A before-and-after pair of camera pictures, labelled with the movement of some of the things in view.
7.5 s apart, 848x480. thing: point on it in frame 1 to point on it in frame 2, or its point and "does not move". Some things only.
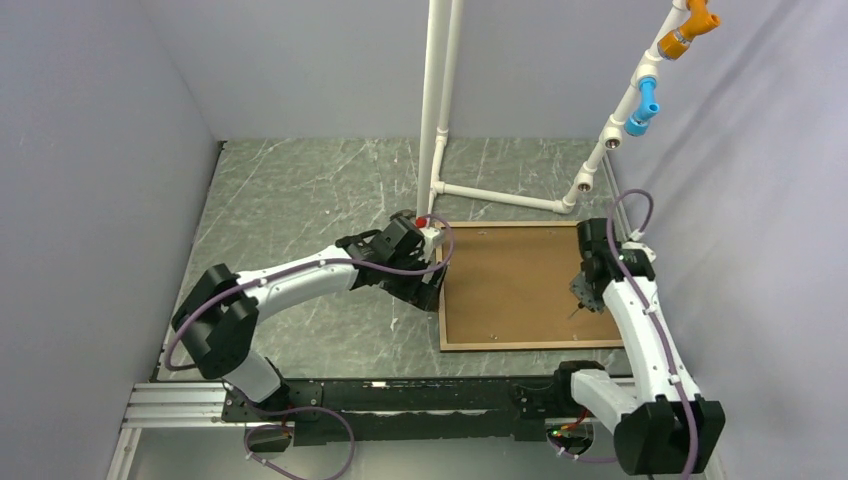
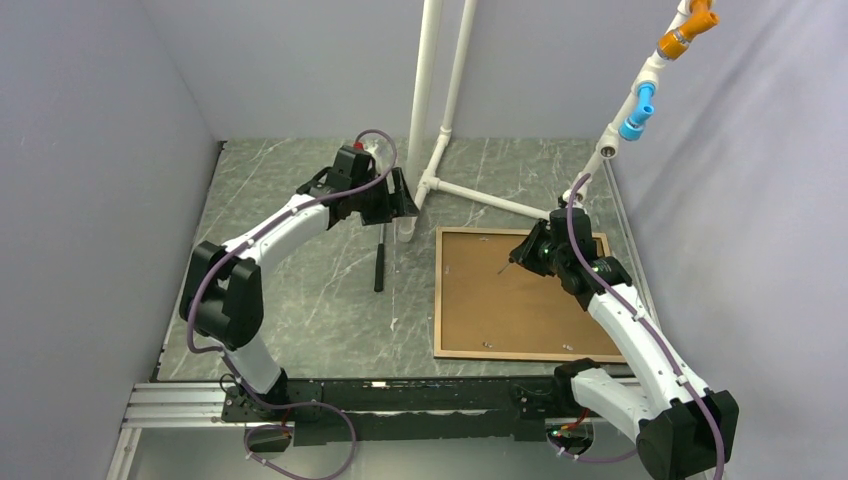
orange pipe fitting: (673, 44) does not move
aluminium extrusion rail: (170, 405) does not move
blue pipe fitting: (637, 123) does not move
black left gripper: (422, 295) to (395, 205)
